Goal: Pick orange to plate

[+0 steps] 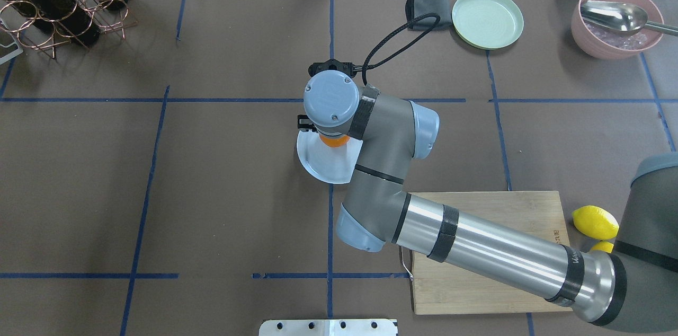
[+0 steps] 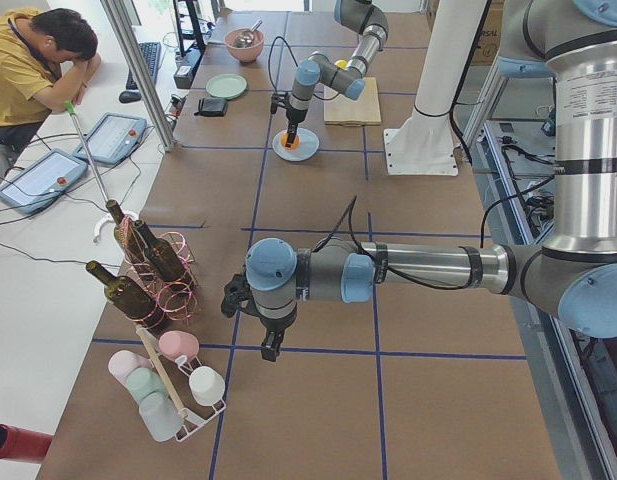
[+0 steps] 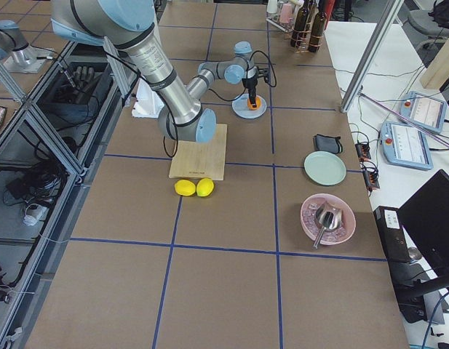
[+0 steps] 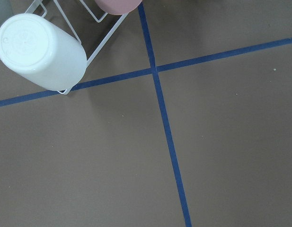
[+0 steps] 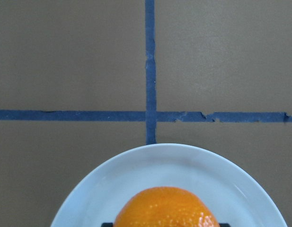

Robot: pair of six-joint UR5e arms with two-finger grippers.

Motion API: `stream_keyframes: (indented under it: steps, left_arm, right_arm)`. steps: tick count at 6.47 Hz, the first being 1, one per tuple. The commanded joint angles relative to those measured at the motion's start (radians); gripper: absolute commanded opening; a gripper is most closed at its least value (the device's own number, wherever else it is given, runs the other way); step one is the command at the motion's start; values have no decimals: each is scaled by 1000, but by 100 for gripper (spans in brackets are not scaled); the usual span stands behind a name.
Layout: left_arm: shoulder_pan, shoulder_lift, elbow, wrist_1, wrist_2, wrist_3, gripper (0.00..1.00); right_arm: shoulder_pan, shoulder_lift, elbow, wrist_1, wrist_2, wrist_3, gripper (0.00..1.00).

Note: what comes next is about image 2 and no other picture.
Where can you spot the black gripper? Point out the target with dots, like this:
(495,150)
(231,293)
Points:
(292,118)
(274,330)

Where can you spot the orange mandarin fruit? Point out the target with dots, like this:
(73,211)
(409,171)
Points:
(290,141)

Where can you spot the light blue plate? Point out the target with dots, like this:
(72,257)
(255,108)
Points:
(305,146)

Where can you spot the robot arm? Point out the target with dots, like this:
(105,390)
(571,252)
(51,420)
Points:
(572,275)
(371,24)

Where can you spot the light green plate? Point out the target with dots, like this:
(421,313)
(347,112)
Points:
(226,86)

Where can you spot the white plastic cup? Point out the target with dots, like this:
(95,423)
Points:
(207,386)

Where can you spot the bamboo cutting board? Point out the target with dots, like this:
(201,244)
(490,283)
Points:
(340,110)

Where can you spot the lower yellow lemon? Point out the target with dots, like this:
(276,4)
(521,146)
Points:
(341,64)

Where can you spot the pink bowl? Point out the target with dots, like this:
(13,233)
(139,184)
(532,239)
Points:
(244,53)

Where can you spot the metal ice scoop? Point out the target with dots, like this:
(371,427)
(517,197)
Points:
(246,38)

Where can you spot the grey plastic cup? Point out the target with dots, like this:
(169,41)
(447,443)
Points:
(160,416)

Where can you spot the mint green plastic cup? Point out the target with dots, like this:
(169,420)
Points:
(142,382)

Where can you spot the light pink plastic cup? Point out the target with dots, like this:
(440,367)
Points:
(123,362)

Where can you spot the dark green wine bottle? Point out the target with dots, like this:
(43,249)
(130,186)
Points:
(127,296)

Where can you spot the black computer mouse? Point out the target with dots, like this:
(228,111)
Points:
(129,96)

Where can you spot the far blue teach pendant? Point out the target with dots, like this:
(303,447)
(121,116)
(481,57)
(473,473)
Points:
(114,137)

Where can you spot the blue teach pendant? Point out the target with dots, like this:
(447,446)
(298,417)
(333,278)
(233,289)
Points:
(40,184)
(114,137)

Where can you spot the metal stick green tip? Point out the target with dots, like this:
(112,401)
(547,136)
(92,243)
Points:
(84,144)

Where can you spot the near blue teach pendant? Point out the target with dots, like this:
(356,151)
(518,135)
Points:
(40,184)

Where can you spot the seated person yellow shirt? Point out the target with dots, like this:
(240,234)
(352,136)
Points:
(46,59)

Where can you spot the red cylinder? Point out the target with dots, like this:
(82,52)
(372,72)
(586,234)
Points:
(23,445)

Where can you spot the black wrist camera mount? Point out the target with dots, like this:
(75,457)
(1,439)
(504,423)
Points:
(278,101)
(237,297)

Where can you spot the white wire cup rack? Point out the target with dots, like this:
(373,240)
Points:
(181,395)

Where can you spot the wooden rack handle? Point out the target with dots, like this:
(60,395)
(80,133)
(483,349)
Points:
(149,344)

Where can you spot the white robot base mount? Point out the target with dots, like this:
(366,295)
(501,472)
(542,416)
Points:
(424,144)

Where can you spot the copper wire wine rack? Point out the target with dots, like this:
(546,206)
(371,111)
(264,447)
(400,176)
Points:
(177,300)

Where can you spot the aluminium frame post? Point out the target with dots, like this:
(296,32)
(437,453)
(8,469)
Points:
(121,26)

